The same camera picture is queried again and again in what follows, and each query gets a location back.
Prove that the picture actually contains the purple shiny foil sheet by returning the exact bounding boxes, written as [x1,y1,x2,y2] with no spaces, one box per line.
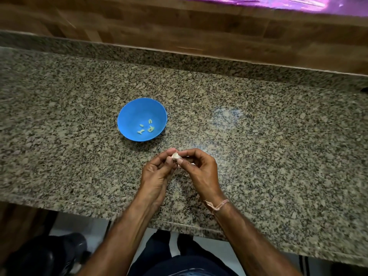
[172,0,368,18]

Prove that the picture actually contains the person's right forearm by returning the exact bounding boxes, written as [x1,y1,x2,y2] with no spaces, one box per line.
[205,200,303,276]

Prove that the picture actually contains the person's left hand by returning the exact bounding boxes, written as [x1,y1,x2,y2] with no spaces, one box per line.
[140,148,179,207]

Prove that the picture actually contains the person's left forearm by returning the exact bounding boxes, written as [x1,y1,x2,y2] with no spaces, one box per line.
[77,198,161,276]

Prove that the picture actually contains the person's dark blue trousers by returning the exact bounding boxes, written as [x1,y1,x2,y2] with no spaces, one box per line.
[128,229,239,276]

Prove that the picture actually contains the pink thread wristband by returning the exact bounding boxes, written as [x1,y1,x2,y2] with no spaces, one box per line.
[204,199,231,214]

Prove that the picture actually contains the person's right hand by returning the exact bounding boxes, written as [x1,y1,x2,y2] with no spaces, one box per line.
[176,148,228,205]

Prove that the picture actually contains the black rounded object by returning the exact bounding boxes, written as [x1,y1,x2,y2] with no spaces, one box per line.
[5,233,88,276]

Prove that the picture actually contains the blue plastic bowl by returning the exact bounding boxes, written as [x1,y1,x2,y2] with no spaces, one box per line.
[117,98,168,142]

